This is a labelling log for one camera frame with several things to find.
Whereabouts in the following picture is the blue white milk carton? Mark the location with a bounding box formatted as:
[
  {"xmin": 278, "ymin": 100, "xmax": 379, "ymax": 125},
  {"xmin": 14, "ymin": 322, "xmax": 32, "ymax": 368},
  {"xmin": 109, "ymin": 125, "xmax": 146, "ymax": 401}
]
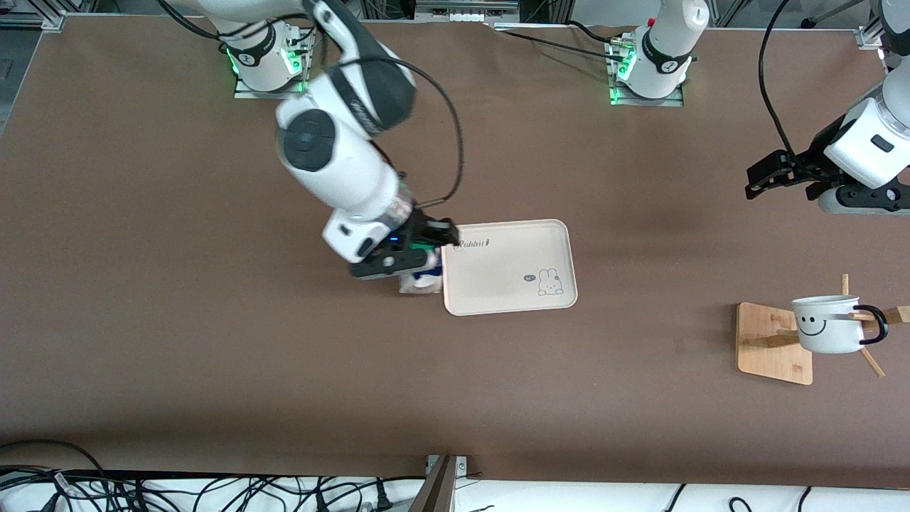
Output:
[{"xmin": 397, "ymin": 265, "xmax": 444, "ymax": 297}]

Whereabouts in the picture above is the white smiley mug black handle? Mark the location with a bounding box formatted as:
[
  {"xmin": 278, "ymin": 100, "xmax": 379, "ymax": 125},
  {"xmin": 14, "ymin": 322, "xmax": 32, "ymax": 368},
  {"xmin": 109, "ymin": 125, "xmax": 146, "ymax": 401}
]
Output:
[{"xmin": 791, "ymin": 295, "xmax": 889, "ymax": 354}]

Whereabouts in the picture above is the wooden cup hanging rack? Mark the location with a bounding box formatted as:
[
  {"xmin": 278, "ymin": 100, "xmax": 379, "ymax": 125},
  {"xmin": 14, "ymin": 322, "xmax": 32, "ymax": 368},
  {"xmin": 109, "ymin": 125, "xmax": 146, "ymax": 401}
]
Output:
[{"xmin": 736, "ymin": 274, "xmax": 910, "ymax": 386}]

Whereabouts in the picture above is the cream rabbit print tray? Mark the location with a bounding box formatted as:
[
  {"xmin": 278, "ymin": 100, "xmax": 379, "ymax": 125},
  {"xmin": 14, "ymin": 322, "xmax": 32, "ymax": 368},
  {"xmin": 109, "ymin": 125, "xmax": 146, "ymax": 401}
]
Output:
[{"xmin": 441, "ymin": 219, "xmax": 578, "ymax": 316}]

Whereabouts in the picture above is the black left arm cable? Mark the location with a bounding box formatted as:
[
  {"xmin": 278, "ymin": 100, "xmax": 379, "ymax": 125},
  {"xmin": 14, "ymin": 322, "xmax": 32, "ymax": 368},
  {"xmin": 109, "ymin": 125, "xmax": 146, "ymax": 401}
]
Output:
[{"xmin": 758, "ymin": 0, "xmax": 801, "ymax": 163}]

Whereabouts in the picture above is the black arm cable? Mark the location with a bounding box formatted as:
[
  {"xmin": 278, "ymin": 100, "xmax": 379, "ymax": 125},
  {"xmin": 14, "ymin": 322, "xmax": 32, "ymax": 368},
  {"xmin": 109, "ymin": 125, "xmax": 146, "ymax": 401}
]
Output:
[
  {"xmin": 331, "ymin": 55, "xmax": 465, "ymax": 208},
  {"xmin": 758, "ymin": 0, "xmax": 801, "ymax": 163}
]

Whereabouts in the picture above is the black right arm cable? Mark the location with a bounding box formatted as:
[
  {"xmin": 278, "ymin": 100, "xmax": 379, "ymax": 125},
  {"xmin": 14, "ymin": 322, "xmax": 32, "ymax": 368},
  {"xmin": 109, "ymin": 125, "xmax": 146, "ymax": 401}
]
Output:
[{"xmin": 331, "ymin": 55, "xmax": 465, "ymax": 208}]

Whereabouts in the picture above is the metal camera post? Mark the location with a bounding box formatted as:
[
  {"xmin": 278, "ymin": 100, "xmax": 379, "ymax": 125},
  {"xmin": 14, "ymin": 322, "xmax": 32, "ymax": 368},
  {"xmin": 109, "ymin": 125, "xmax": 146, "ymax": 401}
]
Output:
[{"xmin": 409, "ymin": 454, "xmax": 470, "ymax": 512}]

